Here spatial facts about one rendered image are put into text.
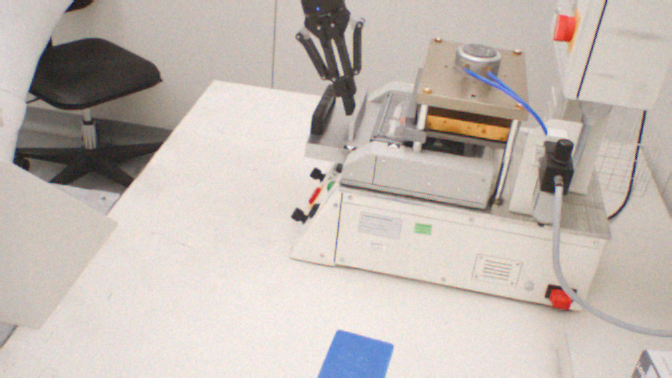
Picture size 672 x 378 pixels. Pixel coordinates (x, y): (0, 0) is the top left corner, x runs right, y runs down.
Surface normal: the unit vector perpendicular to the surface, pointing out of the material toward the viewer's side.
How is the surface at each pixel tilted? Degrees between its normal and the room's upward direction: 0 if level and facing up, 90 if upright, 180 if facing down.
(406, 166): 90
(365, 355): 0
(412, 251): 90
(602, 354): 0
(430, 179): 90
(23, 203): 90
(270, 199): 0
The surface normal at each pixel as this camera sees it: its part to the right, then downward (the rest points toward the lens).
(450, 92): 0.10, -0.84
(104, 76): 0.27, -0.73
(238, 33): -0.15, 0.51
